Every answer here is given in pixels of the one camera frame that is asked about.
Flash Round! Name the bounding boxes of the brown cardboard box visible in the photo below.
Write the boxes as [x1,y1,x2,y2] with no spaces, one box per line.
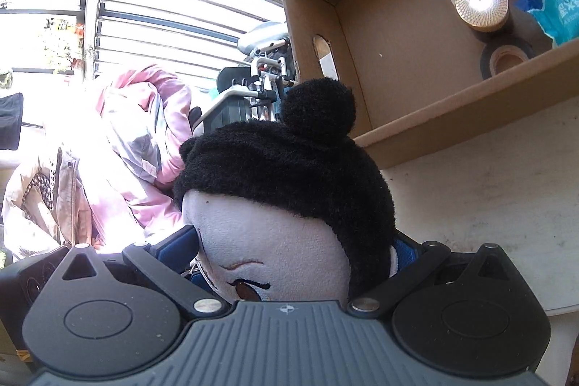
[277,0,579,170]

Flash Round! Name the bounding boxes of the beige brown coat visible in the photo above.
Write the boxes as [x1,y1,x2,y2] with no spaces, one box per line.
[0,146,98,262]

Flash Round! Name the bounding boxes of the teal wet wipes pack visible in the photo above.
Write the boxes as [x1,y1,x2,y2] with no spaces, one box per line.
[513,0,579,48]

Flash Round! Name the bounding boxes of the black tape roll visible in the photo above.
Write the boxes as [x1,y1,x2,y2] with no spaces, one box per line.
[480,43,537,80]

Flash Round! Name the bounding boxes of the black-haired plush doll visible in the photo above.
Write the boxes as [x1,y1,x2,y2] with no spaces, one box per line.
[173,79,399,303]

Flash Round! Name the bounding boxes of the black speaker box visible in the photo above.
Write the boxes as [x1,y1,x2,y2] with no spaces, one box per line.
[0,248,68,362]

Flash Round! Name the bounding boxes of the dark hanging cloth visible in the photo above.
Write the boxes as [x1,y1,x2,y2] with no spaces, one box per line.
[0,93,24,150]

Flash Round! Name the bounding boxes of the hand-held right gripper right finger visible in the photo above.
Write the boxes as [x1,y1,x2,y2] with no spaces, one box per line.
[347,234,516,318]

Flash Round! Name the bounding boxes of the pink white bedding pile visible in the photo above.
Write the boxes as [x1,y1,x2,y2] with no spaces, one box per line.
[88,65,193,246]

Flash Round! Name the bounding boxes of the black wheelchair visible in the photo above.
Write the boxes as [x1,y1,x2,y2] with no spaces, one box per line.
[190,22,301,138]

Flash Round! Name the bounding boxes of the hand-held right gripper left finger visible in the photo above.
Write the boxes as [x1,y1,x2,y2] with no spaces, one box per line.
[59,225,229,318]

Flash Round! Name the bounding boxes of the potted plants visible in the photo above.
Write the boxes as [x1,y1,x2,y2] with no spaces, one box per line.
[43,17,86,75]

